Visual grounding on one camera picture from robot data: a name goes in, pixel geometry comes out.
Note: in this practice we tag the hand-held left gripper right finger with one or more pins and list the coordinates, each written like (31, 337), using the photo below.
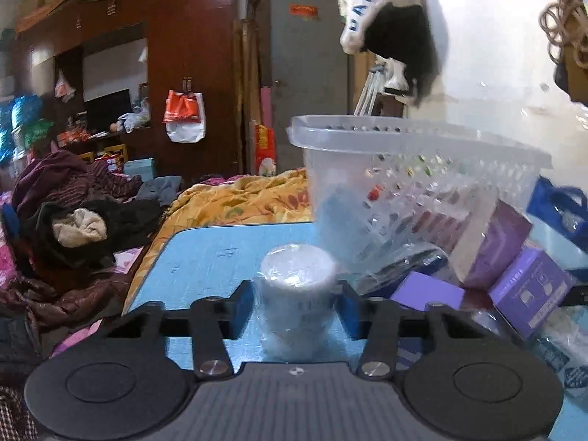
(350, 312)

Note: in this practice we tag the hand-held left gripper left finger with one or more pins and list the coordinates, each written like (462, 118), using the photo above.
(243, 310)

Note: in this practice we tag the white cup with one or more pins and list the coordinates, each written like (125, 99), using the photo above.
(294, 294)

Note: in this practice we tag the white plastic basket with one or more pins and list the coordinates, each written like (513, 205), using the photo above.
(330, 183)

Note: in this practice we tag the black item in plastic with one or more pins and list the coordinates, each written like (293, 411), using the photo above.
(404, 264)

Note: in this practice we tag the lavender box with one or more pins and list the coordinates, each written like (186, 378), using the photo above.
(427, 290)

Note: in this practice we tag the yellow blanket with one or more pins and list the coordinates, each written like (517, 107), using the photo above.
(239, 202)

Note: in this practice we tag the red-yellow packet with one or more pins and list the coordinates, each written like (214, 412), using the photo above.
(265, 151)

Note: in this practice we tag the open purple carton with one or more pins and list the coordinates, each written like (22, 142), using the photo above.
(498, 243)

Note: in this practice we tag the teal box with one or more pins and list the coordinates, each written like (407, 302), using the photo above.
(140, 170)

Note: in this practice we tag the printed purple box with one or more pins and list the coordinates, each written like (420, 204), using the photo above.
(528, 285)

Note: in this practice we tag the beige cloth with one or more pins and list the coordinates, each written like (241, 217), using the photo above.
(80, 228)

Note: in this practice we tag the orange-white plastic bag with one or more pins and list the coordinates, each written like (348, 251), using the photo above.
(183, 117)

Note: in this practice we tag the pink board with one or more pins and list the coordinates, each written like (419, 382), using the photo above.
(266, 105)

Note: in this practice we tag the white plastic bag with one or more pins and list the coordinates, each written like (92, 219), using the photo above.
(133, 119)

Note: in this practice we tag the metal crutches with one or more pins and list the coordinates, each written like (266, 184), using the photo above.
(370, 92)

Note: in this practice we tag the pile of dark clothes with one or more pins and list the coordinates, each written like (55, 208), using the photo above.
(59, 183)

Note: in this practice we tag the blue tote bag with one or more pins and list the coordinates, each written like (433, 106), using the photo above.
(562, 206)

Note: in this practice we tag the black television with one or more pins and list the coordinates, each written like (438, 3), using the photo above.
(108, 109)

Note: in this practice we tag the grey door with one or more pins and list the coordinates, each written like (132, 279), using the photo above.
(308, 64)

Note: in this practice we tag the brown wooden wardrobe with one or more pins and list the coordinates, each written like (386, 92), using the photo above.
(183, 46)

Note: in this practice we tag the black garment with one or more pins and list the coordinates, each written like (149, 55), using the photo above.
(409, 46)

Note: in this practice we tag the small pink hanging bag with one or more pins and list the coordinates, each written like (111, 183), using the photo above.
(64, 88)

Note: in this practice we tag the blue plastic bag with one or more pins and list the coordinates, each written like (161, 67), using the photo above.
(20, 119)

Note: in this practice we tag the brown hanging bag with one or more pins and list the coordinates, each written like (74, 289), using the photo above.
(576, 32)

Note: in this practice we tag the cardboard boxes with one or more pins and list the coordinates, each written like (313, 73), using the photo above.
(41, 4)

